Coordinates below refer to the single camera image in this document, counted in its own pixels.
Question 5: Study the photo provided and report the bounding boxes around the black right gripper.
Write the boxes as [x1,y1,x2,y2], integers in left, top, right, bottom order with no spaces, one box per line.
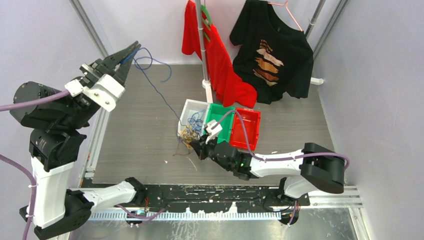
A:
[190,132,232,172]

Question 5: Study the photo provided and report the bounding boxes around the metal clothes stand pole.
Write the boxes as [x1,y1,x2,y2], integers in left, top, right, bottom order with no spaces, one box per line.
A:
[194,0,214,103]

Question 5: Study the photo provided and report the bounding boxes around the green plastic bin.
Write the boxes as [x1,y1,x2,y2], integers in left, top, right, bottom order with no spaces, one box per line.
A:
[204,103,236,144]

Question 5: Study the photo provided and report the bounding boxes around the red t-shirt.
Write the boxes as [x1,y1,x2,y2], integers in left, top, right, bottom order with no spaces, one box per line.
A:
[181,0,257,109]

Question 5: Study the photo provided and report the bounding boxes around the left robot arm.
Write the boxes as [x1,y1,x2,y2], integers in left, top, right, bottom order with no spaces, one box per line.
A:
[8,41,147,240]

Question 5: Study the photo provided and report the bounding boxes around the multicolour cable bundle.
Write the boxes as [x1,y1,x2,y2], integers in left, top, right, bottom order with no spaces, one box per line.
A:
[172,124,201,157]

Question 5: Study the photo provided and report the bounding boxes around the green clothes hanger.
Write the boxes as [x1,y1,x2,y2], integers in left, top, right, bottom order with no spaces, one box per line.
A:
[200,4,212,42]

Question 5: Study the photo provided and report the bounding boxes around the red plastic bin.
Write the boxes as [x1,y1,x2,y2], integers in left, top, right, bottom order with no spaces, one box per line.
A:
[229,107,261,151]

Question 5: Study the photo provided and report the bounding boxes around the pink clothes hanger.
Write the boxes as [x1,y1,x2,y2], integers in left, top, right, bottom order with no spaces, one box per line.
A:
[268,0,303,32]

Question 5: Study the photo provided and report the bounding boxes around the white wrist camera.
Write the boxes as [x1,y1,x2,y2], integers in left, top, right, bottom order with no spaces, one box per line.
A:
[65,74,126,112]
[205,119,223,144]

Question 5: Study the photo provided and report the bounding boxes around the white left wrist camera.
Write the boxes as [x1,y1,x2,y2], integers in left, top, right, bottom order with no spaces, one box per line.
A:
[65,74,126,112]

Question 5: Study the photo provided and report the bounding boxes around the white plastic bin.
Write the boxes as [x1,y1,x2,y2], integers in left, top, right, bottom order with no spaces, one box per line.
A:
[177,99,210,136]

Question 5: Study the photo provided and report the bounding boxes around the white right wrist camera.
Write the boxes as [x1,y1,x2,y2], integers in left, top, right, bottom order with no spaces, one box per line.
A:
[205,119,223,144]

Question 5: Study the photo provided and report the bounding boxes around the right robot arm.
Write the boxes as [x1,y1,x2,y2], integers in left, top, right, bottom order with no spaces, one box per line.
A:
[190,137,349,206]

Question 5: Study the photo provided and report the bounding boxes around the black printed t-shirt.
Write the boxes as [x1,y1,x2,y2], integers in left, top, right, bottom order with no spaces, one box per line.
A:
[229,0,314,104]

